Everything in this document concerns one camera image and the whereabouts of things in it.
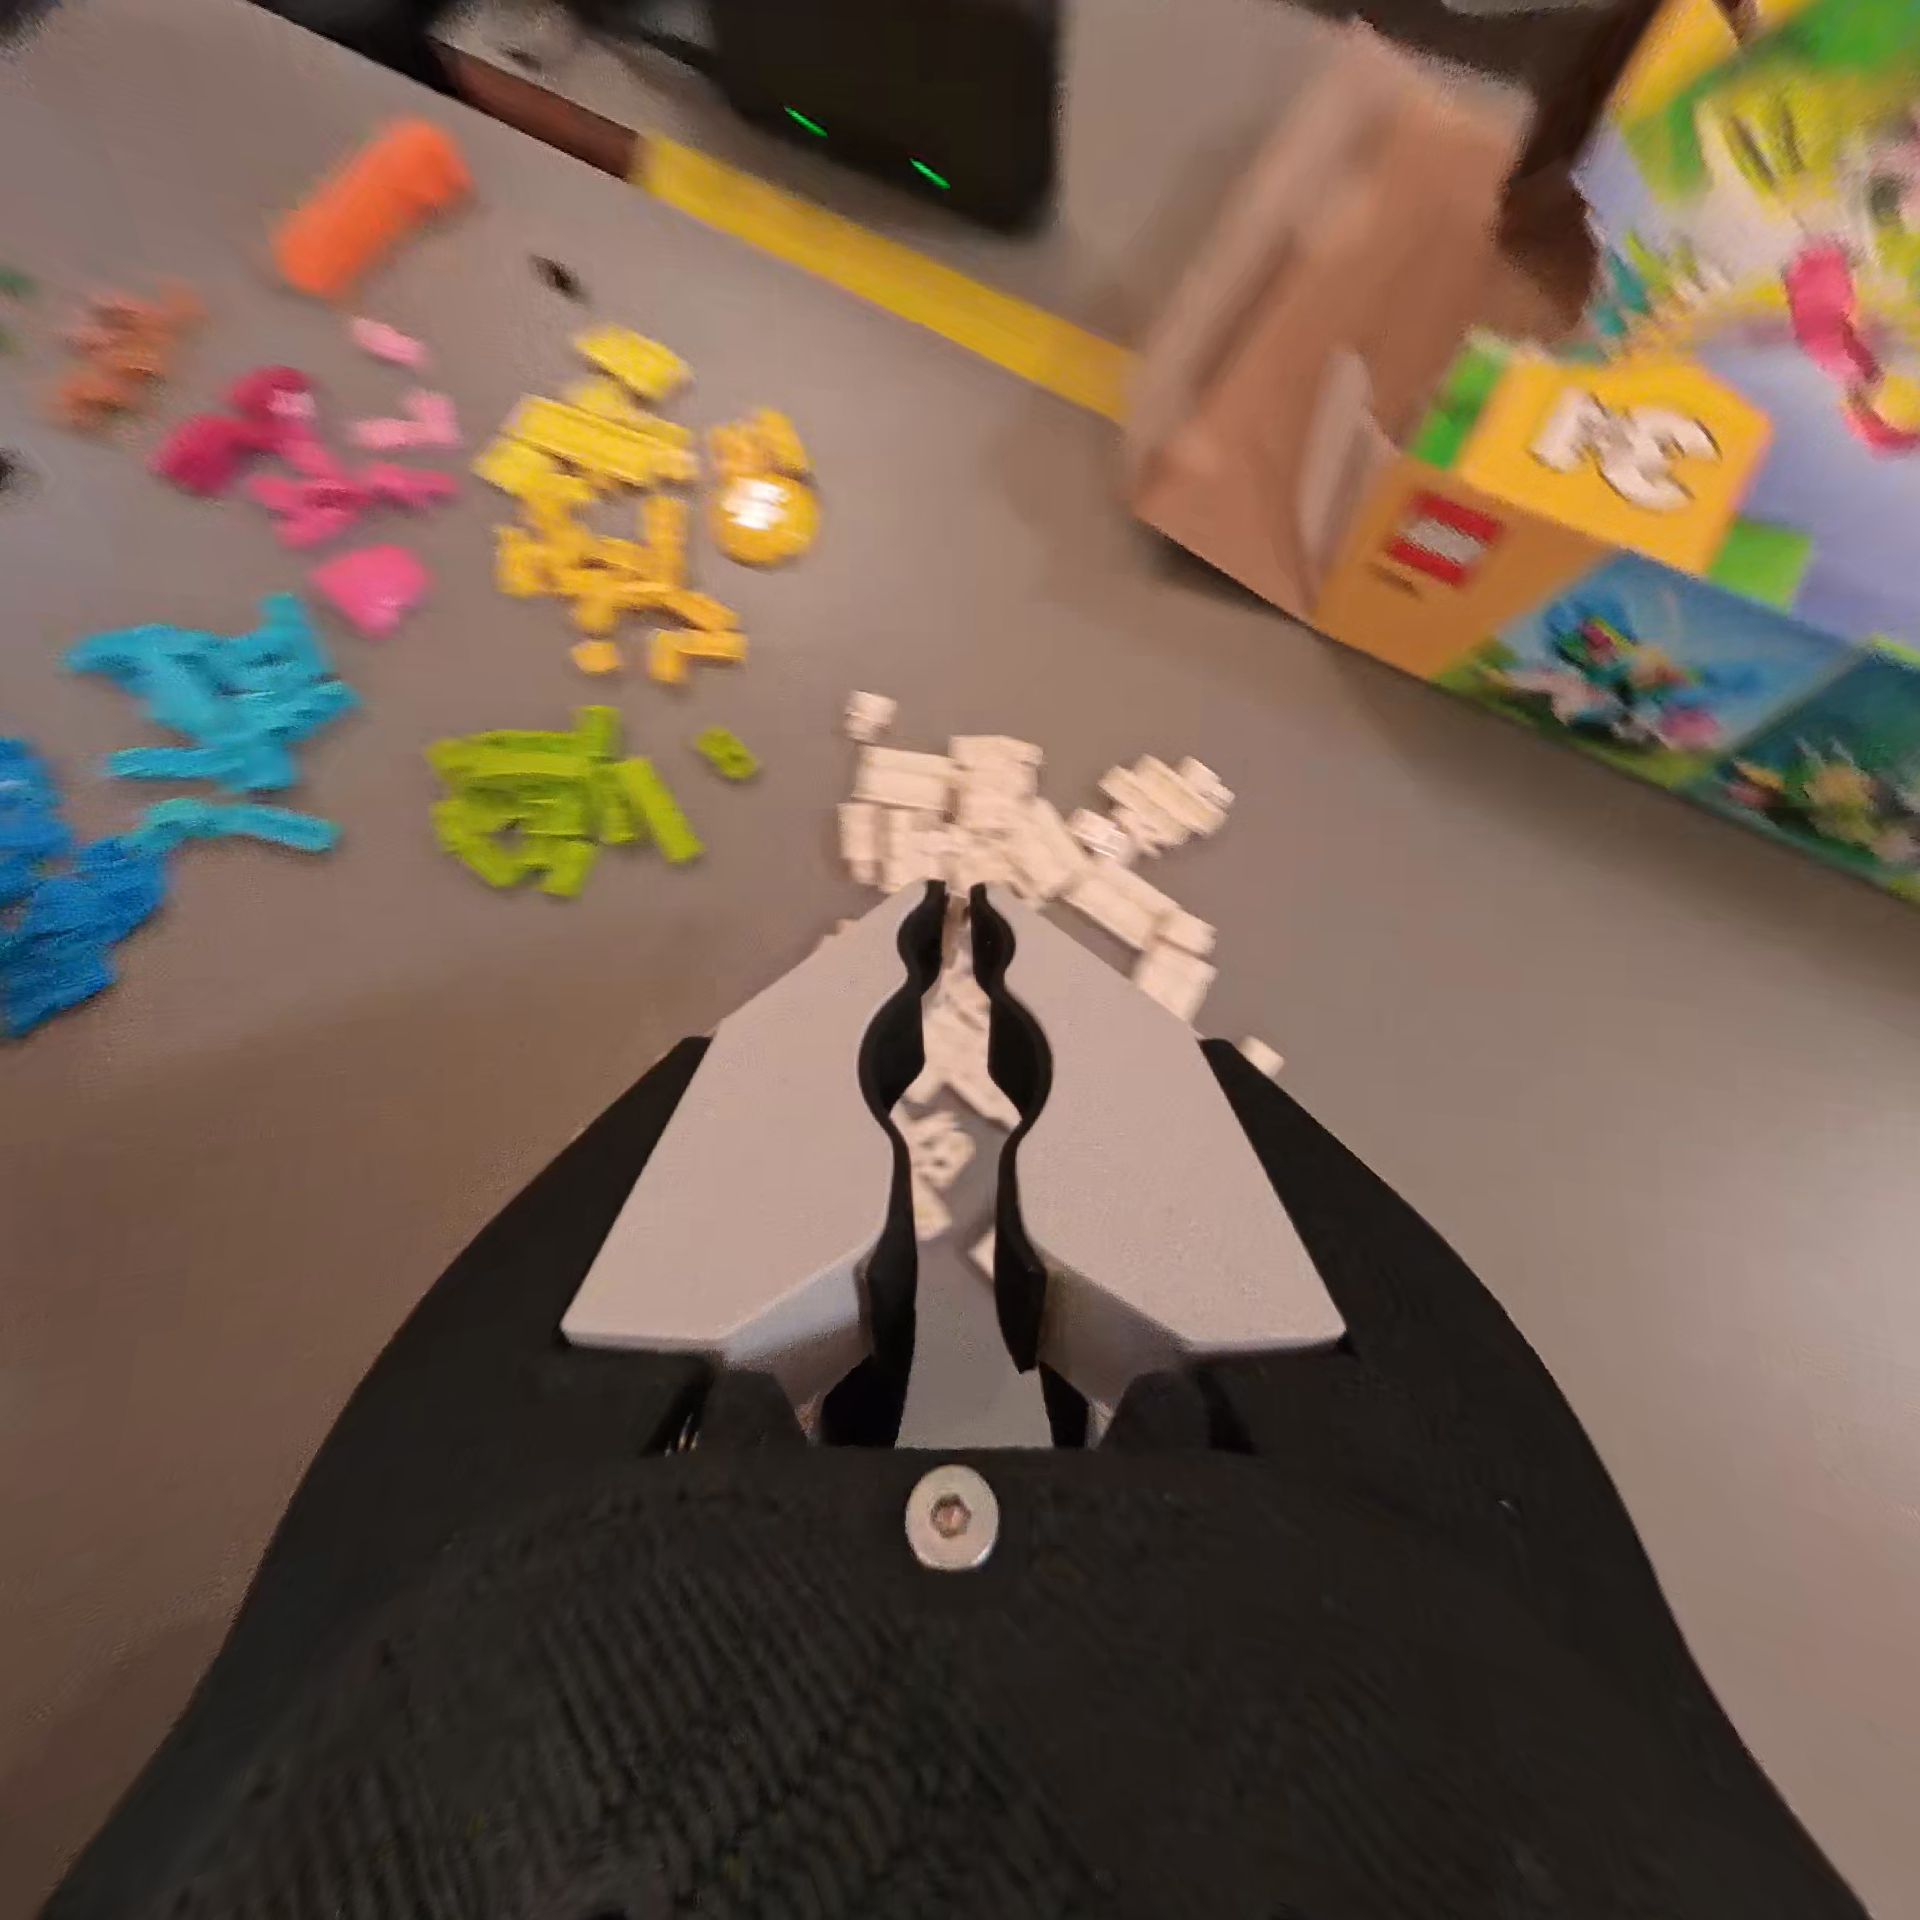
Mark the pile of lime lego pieces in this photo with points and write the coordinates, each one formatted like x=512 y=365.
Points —
x=539 y=803

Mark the pile of blue lego pieces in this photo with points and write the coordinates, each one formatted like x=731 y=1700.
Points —
x=59 y=915

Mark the yellow round lego dish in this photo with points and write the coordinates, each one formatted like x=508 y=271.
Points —
x=765 y=521

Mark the orange brick separator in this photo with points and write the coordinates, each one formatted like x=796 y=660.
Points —
x=374 y=203

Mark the pile of yellow lego pieces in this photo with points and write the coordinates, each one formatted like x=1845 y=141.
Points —
x=600 y=450

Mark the pile of pink lego pieces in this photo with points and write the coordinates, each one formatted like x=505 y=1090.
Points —
x=300 y=480

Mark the black power box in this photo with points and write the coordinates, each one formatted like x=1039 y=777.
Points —
x=901 y=76

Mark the pile of turquoise lego pieces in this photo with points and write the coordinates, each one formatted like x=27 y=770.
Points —
x=225 y=691

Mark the colourful lego box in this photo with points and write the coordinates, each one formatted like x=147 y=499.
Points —
x=1575 y=480

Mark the yellow tape strip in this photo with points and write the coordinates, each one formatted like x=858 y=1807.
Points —
x=901 y=276

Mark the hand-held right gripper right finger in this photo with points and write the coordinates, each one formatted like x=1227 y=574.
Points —
x=1156 y=1186

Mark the magenta lego wedge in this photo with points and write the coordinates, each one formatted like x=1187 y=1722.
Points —
x=366 y=588

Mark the pile of white lego pieces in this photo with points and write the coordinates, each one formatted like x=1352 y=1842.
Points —
x=990 y=780

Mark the pile of tan lego pieces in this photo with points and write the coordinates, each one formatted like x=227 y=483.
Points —
x=119 y=355

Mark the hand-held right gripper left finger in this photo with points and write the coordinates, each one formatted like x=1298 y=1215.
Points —
x=750 y=1186

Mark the small black lego piece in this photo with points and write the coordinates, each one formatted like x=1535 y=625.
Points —
x=555 y=273

